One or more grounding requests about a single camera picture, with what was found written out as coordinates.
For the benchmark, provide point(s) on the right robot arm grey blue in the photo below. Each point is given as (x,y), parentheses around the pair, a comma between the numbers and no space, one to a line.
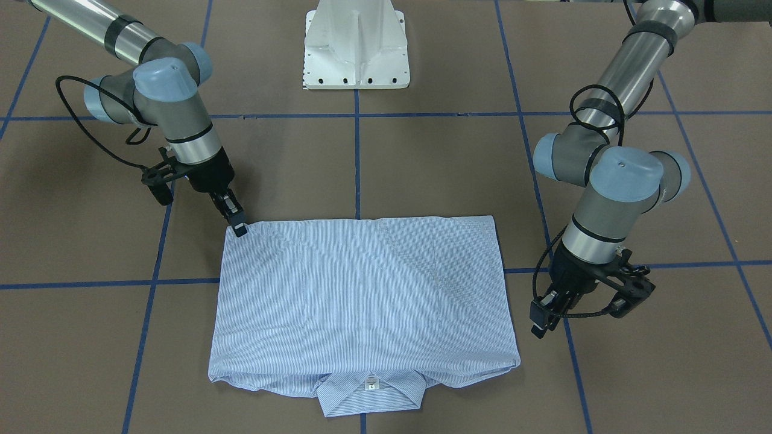
(159,90)

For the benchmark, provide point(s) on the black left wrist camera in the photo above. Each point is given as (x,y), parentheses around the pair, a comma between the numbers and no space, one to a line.
(630,283)

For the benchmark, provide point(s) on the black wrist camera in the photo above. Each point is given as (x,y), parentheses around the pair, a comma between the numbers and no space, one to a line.
(158,178)
(630,283)

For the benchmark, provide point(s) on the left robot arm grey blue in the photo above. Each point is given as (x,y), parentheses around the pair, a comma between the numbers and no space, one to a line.
(620,182)

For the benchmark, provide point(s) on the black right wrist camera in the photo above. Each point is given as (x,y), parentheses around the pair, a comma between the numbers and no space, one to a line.
(158,178)

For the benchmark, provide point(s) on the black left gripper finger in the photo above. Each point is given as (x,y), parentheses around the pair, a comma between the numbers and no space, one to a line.
(540,330)
(540,309)

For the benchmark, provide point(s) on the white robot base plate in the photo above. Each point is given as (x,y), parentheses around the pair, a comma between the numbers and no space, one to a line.
(355,45)

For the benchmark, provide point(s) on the blue striped button shirt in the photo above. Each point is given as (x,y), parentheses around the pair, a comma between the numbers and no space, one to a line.
(363,315)

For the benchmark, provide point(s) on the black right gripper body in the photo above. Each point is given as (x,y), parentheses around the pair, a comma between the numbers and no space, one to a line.
(213,173)

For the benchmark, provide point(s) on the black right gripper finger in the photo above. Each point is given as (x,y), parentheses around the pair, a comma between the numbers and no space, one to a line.
(231,210)

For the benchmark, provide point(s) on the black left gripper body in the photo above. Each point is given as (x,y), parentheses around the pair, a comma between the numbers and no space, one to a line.
(572,274)

